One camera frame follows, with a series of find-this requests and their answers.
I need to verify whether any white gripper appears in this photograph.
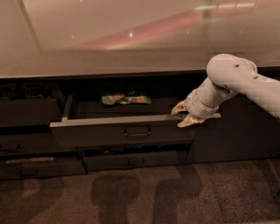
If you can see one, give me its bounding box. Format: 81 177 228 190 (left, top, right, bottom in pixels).
171 90 218 128

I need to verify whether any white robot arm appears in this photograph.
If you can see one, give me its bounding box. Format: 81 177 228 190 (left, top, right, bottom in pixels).
171 54 280 128

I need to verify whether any grey cabinet door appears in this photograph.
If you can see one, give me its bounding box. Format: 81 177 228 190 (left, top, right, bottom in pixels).
188 95 280 163

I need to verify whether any green snack bag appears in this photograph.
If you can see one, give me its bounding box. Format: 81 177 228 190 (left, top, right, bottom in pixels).
101 93 151 105

